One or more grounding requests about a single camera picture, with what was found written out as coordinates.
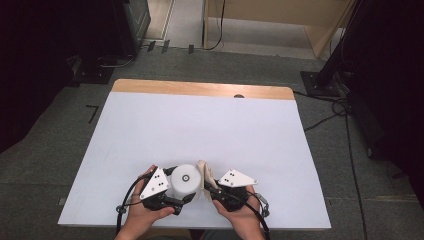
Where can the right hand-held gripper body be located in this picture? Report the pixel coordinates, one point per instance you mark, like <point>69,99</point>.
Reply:
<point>233,196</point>

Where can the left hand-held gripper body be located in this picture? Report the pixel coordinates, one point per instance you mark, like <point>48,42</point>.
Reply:
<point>155,186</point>

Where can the white cylindrical lamp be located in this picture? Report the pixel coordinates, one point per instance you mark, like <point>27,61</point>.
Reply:
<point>183,190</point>

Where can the beige cloth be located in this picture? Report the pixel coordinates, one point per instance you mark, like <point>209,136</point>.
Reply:
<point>206,173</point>

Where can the person's right hand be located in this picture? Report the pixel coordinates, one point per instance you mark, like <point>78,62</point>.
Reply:
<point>245,216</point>

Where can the person's left hand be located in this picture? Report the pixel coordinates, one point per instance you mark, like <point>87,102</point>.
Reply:
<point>138,216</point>

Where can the white table cover sheet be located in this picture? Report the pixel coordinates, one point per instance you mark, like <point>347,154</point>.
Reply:
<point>200,126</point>

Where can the wooden table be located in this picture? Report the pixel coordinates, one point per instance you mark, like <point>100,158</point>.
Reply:
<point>200,88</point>

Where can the black stand base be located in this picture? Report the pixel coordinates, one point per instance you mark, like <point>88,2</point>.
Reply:
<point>96,73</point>

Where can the black floor stand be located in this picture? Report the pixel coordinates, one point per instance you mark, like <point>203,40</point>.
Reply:
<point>320,85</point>

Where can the dark cabinet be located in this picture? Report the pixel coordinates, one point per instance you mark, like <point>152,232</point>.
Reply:
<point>133,20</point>

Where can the black curtain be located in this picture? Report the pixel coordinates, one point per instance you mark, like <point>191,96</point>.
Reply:
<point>33,66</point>
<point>393,83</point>

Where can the light wooden shelf unit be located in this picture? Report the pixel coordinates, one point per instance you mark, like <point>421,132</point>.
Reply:
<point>266,10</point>

